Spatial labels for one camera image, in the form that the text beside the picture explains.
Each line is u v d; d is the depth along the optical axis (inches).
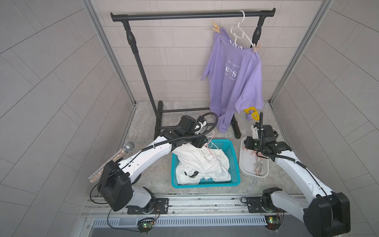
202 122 26.8
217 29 28.4
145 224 25.3
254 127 29.8
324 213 14.8
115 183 15.4
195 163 30.4
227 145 33.3
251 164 33.1
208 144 32.4
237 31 24.3
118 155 25.3
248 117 40.3
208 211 27.8
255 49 23.2
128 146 25.8
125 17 21.5
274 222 26.8
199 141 26.3
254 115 42.7
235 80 28.9
